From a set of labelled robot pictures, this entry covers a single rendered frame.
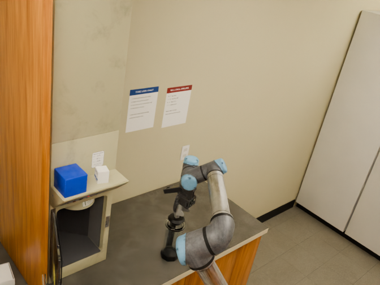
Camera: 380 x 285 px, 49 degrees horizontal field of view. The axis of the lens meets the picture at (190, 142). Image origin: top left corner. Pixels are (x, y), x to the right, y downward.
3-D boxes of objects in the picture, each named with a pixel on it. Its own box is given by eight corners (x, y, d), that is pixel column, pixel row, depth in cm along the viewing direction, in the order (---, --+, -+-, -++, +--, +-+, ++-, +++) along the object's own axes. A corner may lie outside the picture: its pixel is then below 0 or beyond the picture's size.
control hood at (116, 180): (49, 205, 179) (50, 186, 175) (113, 185, 200) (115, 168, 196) (62, 220, 172) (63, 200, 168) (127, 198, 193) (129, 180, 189)
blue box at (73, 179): (53, 186, 175) (54, 168, 171) (75, 180, 181) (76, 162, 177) (64, 198, 169) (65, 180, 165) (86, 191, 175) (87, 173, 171)
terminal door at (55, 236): (52, 278, 198) (54, 210, 180) (57, 332, 173) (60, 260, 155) (50, 278, 197) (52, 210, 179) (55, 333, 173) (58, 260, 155)
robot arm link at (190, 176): (199, 172, 188) (199, 160, 197) (177, 181, 190) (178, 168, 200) (206, 185, 191) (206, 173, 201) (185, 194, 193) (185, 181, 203)
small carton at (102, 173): (94, 177, 186) (95, 166, 183) (104, 176, 188) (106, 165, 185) (97, 184, 182) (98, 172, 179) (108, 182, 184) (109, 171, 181)
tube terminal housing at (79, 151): (26, 253, 215) (25, 119, 181) (82, 232, 237) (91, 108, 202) (47, 284, 200) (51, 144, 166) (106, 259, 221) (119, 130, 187)
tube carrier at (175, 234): (167, 244, 238) (173, 214, 228) (182, 253, 233) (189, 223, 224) (156, 254, 229) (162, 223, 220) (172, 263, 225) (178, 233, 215)
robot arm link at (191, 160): (183, 161, 198) (184, 152, 205) (180, 180, 203) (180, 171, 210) (199, 163, 198) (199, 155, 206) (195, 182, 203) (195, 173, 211)
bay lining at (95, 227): (33, 240, 214) (33, 182, 198) (78, 224, 231) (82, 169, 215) (54, 270, 199) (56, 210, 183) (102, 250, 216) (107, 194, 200)
